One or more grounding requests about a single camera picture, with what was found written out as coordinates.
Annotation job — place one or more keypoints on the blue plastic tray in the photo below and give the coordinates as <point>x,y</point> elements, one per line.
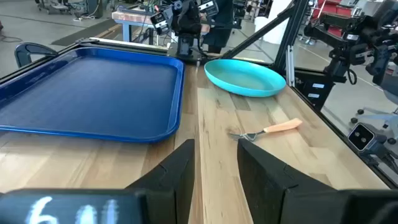
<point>93,96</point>

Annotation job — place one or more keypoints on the red cabinet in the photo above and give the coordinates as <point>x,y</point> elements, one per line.
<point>329,12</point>

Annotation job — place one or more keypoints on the table-level camera box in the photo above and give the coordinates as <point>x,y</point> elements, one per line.
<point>360,137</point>

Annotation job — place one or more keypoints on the teal round plate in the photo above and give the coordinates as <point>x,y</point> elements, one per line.
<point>242,77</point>

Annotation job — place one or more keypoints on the silver aluminium post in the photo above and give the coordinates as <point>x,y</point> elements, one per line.
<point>289,65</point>

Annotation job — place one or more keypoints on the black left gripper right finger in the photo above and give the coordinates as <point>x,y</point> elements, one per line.
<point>261,186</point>

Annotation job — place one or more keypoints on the black box with white labels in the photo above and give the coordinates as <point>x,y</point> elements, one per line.
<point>314,90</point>

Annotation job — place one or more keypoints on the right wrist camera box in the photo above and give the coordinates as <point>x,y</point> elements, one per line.
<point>161,21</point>

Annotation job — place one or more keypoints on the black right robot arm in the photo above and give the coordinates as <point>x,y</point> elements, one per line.
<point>187,46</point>

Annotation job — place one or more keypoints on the person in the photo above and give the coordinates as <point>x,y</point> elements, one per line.
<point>222,28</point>

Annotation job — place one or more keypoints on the dark floor mat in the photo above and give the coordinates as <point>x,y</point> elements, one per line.
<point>84,32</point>

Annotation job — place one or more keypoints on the black neighbouring station robot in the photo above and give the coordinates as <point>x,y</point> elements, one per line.
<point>357,37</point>

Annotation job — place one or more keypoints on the dark curved chair back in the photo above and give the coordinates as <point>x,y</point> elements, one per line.
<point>23,51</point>

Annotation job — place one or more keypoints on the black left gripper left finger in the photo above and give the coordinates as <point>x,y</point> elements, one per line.
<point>174,186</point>

